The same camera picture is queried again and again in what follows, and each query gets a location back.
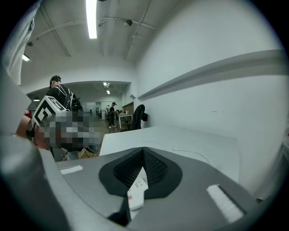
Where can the person's white shirt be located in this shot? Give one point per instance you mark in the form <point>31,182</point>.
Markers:
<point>18,33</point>

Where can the ceiling dome camera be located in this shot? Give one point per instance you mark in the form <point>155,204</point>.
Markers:
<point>128,22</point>

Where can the white power strip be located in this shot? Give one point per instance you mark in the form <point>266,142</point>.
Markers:
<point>136,191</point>

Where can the black office chair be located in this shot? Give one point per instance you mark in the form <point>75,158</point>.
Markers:
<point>138,116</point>

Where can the short ceiling light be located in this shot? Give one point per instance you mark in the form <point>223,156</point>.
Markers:
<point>25,57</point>

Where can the long ceiling light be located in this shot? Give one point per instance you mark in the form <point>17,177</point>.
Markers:
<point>91,18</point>

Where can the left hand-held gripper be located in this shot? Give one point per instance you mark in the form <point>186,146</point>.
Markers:
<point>43,111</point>

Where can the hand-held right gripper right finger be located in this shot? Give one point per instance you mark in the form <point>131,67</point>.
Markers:
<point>192,198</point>

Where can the patterned wristband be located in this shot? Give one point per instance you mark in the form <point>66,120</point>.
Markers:
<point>30,129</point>

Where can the white background desk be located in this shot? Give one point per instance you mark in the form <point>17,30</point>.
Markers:
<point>125,116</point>

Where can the person's left forearm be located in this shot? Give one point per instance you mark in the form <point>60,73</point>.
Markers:
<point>22,129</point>

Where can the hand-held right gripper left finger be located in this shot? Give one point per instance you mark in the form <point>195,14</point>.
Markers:
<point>90,180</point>

